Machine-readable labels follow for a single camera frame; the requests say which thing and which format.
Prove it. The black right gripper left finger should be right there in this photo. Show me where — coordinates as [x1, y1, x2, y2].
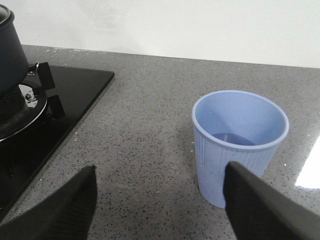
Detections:
[0, 165, 98, 240]

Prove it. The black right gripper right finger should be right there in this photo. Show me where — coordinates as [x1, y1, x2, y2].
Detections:
[223, 161, 320, 240]

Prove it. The light blue ribbed cup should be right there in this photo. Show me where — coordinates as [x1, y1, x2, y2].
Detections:
[192, 90, 289, 208]

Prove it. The right black pot support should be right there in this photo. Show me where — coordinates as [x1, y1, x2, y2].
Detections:
[0, 61, 66, 143]

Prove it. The dark blue cooking pot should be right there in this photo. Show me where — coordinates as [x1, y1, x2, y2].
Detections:
[0, 4, 30, 98]

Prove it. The black glass gas stove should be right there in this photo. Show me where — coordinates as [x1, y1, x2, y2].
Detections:
[0, 66, 114, 218]

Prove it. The right black gas burner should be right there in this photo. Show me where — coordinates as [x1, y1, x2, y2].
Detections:
[0, 86, 30, 139]

